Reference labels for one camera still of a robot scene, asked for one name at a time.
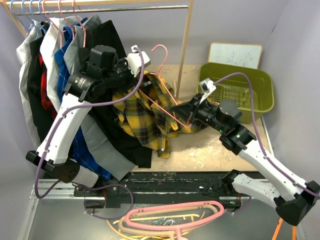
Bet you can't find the yellow plaid flannel shirt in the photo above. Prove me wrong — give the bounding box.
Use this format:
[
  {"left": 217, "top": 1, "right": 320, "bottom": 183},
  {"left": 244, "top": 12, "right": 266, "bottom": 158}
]
[{"left": 113, "top": 70, "right": 207, "bottom": 159}]

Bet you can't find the aluminium frame rail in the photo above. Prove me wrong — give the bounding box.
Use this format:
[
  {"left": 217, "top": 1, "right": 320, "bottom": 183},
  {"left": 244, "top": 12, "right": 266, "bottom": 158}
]
[{"left": 24, "top": 174, "right": 296, "bottom": 240}]

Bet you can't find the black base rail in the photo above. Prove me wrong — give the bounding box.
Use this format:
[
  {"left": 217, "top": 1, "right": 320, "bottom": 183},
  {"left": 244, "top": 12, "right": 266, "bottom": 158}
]
[{"left": 73, "top": 170, "right": 253, "bottom": 210}]

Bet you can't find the red plaid hanging shirt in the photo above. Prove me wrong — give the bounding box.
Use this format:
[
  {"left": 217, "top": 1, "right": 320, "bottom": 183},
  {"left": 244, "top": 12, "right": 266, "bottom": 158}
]
[{"left": 38, "top": 53, "right": 57, "bottom": 120}]

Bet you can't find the olive green plastic bin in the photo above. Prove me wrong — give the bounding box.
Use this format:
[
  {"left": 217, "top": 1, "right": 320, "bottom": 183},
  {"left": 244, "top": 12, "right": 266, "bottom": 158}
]
[{"left": 198, "top": 62, "right": 275, "bottom": 124}]

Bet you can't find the light grey hanging shirt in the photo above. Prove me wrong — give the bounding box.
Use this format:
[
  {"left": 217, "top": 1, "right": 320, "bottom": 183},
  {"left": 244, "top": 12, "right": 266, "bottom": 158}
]
[{"left": 16, "top": 20, "right": 41, "bottom": 149}]

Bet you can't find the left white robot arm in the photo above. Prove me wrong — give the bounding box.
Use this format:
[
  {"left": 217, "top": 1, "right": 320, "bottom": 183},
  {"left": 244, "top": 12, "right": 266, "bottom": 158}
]
[{"left": 26, "top": 45, "right": 150, "bottom": 196}]

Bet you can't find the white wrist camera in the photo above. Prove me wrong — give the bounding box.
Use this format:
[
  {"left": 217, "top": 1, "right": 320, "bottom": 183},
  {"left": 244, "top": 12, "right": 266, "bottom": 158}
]
[
  {"left": 126, "top": 45, "right": 151, "bottom": 77},
  {"left": 199, "top": 78, "right": 217, "bottom": 103}
]

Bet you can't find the blue wire hanger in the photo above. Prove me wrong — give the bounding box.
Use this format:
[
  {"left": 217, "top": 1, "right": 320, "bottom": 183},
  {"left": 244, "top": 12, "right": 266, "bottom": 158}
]
[{"left": 3, "top": 0, "right": 50, "bottom": 39}]

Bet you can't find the blue checked hanging shirt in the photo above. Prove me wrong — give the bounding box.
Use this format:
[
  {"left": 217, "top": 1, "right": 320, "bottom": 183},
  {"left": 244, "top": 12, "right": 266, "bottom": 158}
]
[{"left": 54, "top": 22, "right": 112, "bottom": 181}]

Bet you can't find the black hanging shirt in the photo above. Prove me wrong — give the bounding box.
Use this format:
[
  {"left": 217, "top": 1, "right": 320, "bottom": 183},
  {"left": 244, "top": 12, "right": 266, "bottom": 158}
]
[{"left": 78, "top": 18, "right": 152, "bottom": 168}]

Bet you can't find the small whiteboard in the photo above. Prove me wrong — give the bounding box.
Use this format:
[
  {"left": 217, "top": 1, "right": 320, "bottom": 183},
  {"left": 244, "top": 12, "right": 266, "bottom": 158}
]
[{"left": 208, "top": 42, "right": 263, "bottom": 69}]

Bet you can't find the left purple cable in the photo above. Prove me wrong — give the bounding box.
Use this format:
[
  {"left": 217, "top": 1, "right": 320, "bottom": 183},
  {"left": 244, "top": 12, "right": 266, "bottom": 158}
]
[{"left": 33, "top": 47, "right": 146, "bottom": 220}]

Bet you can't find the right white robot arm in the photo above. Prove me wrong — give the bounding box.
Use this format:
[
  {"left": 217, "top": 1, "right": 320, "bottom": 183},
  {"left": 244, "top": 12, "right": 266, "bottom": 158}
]
[{"left": 171, "top": 93, "right": 320, "bottom": 226}]

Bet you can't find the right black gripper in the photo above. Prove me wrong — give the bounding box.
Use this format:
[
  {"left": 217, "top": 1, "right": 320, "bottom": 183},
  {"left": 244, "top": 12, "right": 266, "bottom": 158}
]
[{"left": 171, "top": 92, "right": 227, "bottom": 133}]

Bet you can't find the wooden clothes rack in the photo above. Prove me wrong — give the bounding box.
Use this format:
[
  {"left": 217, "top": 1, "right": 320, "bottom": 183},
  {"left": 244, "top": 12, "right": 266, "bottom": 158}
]
[{"left": 0, "top": 0, "right": 194, "bottom": 97}]

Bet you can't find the pink wire hanger on shirt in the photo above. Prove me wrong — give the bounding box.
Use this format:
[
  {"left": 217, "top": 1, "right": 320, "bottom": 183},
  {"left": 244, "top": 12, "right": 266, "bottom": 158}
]
[{"left": 40, "top": 0, "right": 77, "bottom": 53}]

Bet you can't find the orange plastic hanger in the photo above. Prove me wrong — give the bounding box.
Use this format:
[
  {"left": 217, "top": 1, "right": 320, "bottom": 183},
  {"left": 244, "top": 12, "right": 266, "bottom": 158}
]
[{"left": 271, "top": 218, "right": 297, "bottom": 240}]

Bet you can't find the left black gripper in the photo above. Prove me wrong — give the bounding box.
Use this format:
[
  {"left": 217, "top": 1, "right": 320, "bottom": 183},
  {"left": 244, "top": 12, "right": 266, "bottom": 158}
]
[{"left": 102, "top": 57, "right": 141, "bottom": 95}]

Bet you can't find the yellow plastic hanger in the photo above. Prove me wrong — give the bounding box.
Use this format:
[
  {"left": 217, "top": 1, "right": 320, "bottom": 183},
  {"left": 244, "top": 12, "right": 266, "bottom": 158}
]
[{"left": 106, "top": 212, "right": 205, "bottom": 240}]

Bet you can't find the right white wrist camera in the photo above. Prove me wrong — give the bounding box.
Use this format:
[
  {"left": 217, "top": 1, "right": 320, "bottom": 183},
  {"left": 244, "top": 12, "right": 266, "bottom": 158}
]
[{"left": 199, "top": 78, "right": 217, "bottom": 103}]

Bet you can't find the pink wire hanger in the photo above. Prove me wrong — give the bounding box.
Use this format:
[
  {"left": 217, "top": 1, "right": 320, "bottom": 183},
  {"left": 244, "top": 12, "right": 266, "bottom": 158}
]
[
  {"left": 148, "top": 44, "right": 192, "bottom": 129},
  {"left": 40, "top": 0, "right": 77, "bottom": 53}
]

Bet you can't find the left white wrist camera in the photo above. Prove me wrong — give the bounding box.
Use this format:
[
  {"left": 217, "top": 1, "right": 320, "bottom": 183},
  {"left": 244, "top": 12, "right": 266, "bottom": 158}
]
[{"left": 126, "top": 45, "right": 151, "bottom": 77}]

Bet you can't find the white hanging shirt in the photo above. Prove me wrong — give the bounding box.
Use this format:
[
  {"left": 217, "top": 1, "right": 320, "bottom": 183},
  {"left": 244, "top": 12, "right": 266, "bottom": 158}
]
[{"left": 40, "top": 17, "right": 68, "bottom": 112}]

